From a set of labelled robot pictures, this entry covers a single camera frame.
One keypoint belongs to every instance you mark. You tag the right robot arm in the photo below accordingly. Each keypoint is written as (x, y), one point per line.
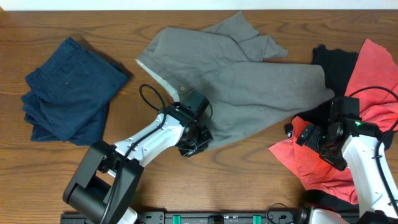
(355, 145)

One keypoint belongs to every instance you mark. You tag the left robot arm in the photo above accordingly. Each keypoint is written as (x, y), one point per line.
(106, 179)

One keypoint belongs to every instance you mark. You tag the black garment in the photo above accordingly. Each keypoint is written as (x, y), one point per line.
(338, 66)

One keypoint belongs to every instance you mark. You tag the grey shorts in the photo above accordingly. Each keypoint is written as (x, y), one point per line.
(237, 69)

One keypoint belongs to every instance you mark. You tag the folded navy blue shorts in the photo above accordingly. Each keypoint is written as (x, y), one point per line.
(70, 94)

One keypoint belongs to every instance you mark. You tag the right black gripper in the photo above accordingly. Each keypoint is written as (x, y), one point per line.
(311, 139)

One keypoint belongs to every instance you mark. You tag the red shorts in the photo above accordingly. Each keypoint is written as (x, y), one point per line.
(373, 71)

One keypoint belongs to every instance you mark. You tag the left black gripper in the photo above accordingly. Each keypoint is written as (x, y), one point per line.
(208, 138)

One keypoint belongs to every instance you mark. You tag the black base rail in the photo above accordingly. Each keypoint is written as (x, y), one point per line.
(274, 215)

